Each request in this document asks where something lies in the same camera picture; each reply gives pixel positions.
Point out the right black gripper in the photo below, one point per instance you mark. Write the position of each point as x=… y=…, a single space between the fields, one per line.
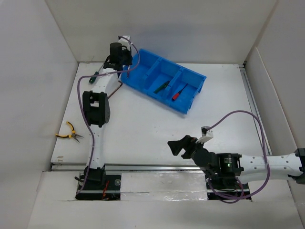
x=188 y=142

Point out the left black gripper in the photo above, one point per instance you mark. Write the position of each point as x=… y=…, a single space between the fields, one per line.
x=127 y=50

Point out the red-handled screwdriver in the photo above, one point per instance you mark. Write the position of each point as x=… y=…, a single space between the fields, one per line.
x=175 y=97

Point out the green-handled cutting pliers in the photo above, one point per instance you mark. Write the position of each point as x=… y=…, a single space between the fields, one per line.
x=161 y=87

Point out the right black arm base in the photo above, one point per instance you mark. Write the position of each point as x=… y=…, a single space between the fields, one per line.
x=225 y=187

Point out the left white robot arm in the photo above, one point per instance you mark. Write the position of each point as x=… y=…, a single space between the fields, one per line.
x=96 y=108

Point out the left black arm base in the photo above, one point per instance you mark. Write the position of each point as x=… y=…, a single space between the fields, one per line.
x=95 y=184

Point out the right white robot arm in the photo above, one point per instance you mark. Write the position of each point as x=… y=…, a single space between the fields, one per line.
x=225 y=168

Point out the blue three-compartment plastic bin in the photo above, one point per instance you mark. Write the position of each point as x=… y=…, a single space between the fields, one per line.
x=154 y=70

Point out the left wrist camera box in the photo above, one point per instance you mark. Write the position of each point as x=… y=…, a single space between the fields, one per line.
x=124 y=40

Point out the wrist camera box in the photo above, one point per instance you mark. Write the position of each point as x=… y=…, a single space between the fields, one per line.
x=124 y=40
x=206 y=133

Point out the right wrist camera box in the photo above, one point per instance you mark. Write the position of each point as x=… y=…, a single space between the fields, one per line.
x=206 y=133

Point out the large green-handled screwdriver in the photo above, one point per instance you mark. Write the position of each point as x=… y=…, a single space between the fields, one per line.
x=93 y=78

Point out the aluminium side rail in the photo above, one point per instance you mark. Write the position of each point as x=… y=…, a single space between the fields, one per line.
x=252 y=103

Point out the yellow-handled needle-nose pliers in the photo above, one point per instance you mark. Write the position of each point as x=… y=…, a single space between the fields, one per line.
x=71 y=135

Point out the aluminium front rail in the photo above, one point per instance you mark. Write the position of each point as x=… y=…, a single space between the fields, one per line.
x=111 y=167

